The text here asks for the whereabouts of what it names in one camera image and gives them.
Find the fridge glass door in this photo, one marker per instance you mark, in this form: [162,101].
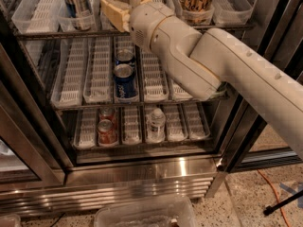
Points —
[35,160]

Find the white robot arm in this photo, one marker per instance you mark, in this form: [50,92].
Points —
[201,62]

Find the small clear container corner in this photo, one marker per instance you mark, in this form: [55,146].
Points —
[10,221]

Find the rear red soda can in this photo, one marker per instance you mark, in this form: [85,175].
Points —
[108,113]

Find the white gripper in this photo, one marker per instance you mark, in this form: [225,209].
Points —
[148,22]

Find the rear blue pepsi can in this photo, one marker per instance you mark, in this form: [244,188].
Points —
[125,56]

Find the clear plastic bin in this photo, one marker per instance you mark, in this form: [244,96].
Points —
[152,212]

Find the black tripod leg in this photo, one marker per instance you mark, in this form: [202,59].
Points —
[271,209]

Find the clear water bottle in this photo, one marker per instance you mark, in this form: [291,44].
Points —
[156,125]

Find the red soda can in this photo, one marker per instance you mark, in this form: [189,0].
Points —
[108,113]
[106,132]

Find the top wire shelf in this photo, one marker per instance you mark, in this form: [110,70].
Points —
[112,33]

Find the middle wire shelf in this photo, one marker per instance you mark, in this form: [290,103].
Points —
[84,105]

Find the wire shelf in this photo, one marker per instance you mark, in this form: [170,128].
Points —
[84,105]
[112,33]

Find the blue pepsi can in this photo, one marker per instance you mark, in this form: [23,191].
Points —
[124,79]
[125,56]

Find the front green soda can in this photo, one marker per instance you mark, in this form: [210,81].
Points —
[220,91]

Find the front red soda can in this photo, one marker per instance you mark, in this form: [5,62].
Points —
[106,132]

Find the front blue pepsi can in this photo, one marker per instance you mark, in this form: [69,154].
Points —
[124,79]

